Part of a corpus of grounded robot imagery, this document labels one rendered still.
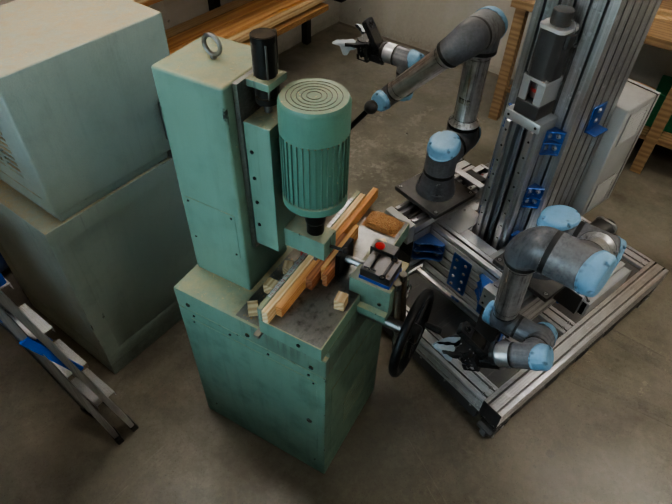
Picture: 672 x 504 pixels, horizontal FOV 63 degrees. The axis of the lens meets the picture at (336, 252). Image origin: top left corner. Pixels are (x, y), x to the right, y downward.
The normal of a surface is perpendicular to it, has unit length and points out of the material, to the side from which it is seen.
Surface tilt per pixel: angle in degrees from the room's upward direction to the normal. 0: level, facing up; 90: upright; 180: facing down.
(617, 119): 90
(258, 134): 90
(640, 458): 0
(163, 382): 0
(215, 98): 90
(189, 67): 0
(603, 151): 90
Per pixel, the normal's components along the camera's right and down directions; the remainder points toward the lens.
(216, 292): 0.02, -0.70
